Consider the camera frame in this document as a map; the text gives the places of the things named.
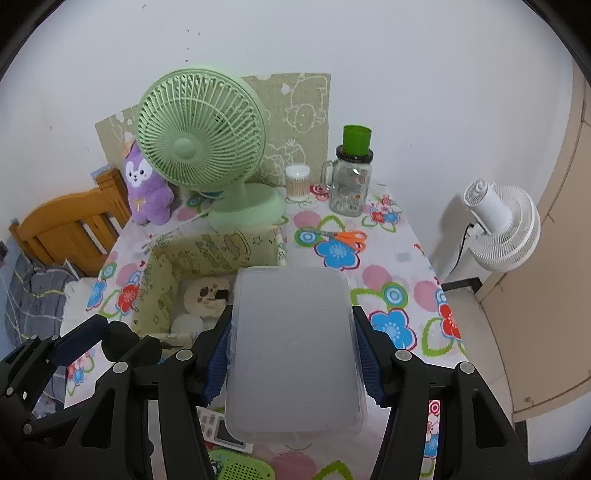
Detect green desk fan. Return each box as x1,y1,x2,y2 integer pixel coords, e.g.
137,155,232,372
137,68,287,233

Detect beige door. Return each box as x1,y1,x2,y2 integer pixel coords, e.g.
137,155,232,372
480,60,591,423

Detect white circulator fan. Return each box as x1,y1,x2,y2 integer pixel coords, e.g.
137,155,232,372
463,180,541,273

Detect printed linen board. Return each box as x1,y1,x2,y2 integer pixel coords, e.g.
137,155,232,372
95,71,332,188

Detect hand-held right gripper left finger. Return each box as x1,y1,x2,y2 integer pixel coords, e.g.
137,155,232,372
44,305,233,480

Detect orange handled scissors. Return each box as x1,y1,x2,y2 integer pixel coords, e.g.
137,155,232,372
318,229,368,252

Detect glass mug with black lid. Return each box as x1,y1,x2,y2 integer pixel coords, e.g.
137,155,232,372
320,144,374,217

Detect white remote control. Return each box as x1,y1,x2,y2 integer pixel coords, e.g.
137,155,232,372
196,406,254,453

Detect beige printed cup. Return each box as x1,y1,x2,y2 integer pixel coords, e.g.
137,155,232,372
183,277,236,319

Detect clear plastic container lid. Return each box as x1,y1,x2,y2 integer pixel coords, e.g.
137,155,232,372
225,265,369,445

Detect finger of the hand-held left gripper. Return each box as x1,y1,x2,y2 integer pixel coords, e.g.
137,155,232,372
102,320,163,366
0,316,108,480

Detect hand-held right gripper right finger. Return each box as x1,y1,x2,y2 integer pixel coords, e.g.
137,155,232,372
353,307,532,480

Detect floral tablecloth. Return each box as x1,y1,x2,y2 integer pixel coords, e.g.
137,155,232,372
60,182,469,480

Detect grey plaid blanket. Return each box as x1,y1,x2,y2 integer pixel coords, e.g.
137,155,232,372
0,251,100,407

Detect purple plush toy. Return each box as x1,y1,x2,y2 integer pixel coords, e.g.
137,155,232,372
122,141,175,226

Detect green perforated plastic tray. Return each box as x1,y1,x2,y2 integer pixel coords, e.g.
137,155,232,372
208,448,278,480

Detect green plastic cup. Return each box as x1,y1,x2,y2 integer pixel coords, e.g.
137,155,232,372
342,124,373,155

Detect printed fabric storage box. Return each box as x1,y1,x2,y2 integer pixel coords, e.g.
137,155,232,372
129,228,289,352

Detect black fan cable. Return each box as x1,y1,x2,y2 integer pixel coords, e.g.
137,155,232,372
445,224,476,282

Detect cotton swab jar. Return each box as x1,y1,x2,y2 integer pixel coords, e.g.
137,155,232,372
285,164,312,202

